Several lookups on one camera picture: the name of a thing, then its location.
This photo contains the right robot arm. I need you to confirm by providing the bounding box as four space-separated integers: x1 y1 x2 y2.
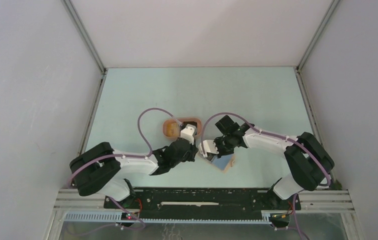
199 113 335 209

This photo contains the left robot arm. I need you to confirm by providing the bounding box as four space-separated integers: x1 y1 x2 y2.
67 137 198 208

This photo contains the yellow card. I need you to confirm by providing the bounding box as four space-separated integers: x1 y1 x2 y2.
165 121 180 137

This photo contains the pink plastic tray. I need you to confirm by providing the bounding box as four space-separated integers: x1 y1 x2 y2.
162 117 202 140

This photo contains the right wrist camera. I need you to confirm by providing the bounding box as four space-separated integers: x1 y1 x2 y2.
198 140 219 161

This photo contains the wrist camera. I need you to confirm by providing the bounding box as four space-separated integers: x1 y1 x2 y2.
179 124 197 145
198 140 219 161

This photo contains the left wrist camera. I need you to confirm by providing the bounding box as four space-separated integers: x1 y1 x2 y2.
179 124 197 145

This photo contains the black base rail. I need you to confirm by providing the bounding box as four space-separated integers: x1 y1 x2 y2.
104 187 302 221

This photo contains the white cable duct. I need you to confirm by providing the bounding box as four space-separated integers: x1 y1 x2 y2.
63 211 271 225

